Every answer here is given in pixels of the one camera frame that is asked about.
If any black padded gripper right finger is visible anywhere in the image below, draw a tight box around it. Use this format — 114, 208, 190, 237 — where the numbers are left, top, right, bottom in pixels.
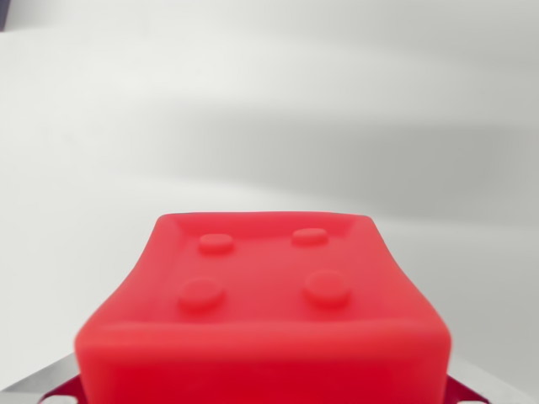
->
445, 362, 531, 404

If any red studded cube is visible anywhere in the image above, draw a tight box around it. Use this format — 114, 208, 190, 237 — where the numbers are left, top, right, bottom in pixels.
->
72, 211, 455, 404

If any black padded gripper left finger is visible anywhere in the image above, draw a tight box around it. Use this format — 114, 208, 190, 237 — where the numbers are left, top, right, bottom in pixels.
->
0, 352, 88, 404

